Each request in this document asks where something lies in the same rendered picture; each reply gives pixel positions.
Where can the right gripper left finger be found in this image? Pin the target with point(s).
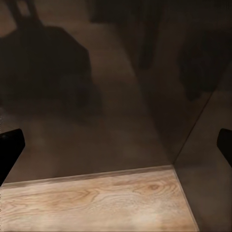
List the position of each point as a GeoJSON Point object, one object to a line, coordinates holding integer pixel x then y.
{"type": "Point", "coordinates": [12, 144]}

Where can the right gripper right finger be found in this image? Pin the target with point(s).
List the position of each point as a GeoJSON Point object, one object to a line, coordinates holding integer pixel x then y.
{"type": "Point", "coordinates": [224, 143]}

